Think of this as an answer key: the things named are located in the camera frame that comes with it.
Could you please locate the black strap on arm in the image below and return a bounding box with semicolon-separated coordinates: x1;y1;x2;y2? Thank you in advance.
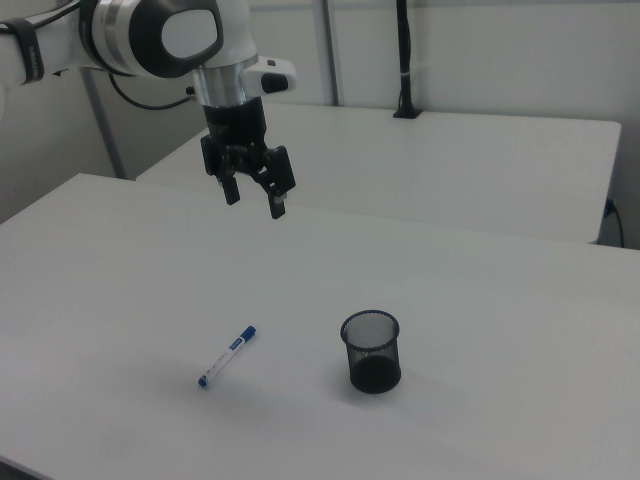
0;18;47;86

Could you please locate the vertical grey wall profile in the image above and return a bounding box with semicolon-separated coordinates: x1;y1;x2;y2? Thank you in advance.
314;0;347;107

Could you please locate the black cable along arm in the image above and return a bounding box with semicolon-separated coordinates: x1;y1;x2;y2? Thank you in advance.
0;0;197;111

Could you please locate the white background table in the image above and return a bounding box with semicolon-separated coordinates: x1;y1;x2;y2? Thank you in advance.
135;102;623;246

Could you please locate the black clamped pole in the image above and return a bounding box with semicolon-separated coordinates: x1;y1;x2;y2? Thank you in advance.
391;0;422;120

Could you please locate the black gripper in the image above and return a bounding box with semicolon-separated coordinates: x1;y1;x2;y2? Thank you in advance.
200;96;297;221

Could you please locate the black cable beside table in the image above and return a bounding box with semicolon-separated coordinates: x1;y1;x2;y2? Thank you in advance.
604;198;627;249

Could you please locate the white marker with blue cap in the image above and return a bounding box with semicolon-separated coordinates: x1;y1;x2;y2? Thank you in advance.
196;325;259;389

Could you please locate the black mesh pen cup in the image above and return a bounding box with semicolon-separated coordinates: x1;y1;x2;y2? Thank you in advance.
340;309;403;395

